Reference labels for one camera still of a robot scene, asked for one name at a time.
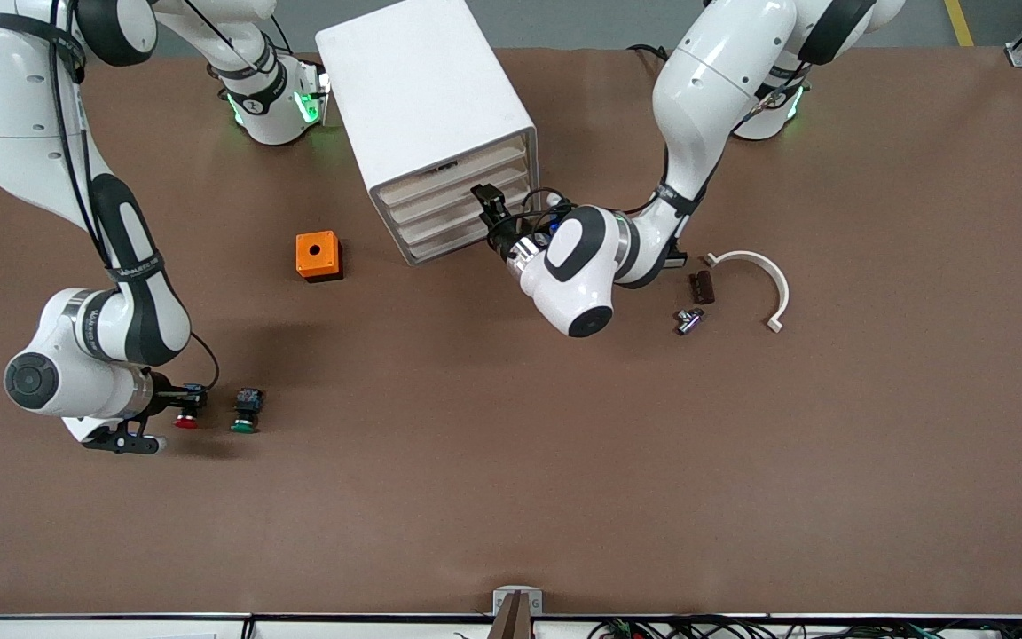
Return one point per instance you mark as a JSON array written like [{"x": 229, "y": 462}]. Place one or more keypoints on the orange button enclosure box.
[{"x": 316, "y": 253}]

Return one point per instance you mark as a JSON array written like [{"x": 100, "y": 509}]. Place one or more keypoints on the white drawer cabinet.
[{"x": 422, "y": 80}]

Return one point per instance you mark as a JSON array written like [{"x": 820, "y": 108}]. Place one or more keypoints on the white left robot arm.
[{"x": 715, "y": 80}]

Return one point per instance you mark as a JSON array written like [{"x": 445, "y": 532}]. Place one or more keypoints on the white table edge rail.
[{"x": 121, "y": 626}]

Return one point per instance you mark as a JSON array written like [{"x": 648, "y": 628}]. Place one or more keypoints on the grey mount bracket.
[{"x": 500, "y": 599}]

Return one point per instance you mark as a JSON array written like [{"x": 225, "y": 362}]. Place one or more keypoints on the beige cabinet drawer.
[
  {"x": 427, "y": 180},
  {"x": 427, "y": 224},
  {"x": 427, "y": 247}
]

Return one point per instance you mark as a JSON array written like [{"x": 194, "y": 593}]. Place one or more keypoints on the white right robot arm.
[{"x": 23, "y": 89}]

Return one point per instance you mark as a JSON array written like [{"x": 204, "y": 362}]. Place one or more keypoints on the red mushroom push button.
[{"x": 184, "y": 422}]

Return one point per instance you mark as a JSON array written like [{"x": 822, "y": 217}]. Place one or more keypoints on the white half-round pipe clamp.
[{"x": 782, "y": 297}]

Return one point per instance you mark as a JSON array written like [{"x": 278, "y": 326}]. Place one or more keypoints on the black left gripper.
[{"x": 503, "y": 232}]

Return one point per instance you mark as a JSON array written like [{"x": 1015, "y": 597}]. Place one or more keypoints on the small brown block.
[{"x": 702, "y": 287}]

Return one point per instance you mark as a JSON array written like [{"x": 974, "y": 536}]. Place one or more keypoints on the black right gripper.
[{"x": 164, "y": 403}]

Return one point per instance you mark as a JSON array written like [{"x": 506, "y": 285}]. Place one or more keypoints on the green mushroom push button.
[{"x": 245, "y": 424}]

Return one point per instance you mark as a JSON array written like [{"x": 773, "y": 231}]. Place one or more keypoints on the silver metal T-bolt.
[{"x": 688, "y": 321}]

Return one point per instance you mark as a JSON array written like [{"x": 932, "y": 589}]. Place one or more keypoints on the brown post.
[{"x": 513, "y": 624}]

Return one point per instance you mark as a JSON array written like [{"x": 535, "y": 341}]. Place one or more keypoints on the white plastic bin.
[{"x": 427, "y": 202}]

